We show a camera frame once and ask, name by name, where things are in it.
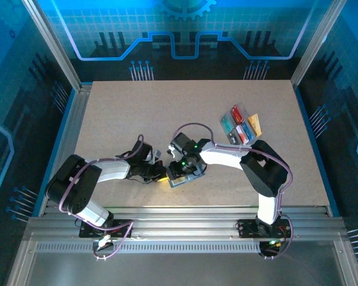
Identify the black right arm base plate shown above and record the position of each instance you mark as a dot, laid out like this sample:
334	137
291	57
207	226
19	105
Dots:
246	229

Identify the clear acrylic card tray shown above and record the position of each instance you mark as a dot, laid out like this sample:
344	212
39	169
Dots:
241	114

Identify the clear plastic case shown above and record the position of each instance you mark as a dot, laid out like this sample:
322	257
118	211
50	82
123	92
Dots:
194	178

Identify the aluminium frame post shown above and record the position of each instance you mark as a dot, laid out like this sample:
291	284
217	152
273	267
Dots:
316	44
52	44

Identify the gold card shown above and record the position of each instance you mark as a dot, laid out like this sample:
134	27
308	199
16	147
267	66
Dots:
255	125

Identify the aluminium frame rail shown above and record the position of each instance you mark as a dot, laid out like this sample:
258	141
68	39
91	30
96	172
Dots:
182	220

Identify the lit controller board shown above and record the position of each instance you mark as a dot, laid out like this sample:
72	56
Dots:
274	243

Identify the grey metal panel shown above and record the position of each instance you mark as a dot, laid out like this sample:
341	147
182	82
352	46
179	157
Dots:
179	268

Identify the black VIP card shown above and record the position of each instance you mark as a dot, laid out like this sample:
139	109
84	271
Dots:
234	137

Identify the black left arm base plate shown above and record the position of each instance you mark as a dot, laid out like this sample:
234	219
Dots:
122	225

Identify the green VIP card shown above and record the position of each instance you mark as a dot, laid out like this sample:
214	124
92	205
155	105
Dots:
227	123

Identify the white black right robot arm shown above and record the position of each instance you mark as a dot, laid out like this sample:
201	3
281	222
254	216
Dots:
223	156

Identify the aluminium side rail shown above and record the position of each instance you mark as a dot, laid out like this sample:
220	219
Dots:
74	125

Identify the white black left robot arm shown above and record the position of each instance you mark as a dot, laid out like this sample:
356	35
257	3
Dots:
113	171

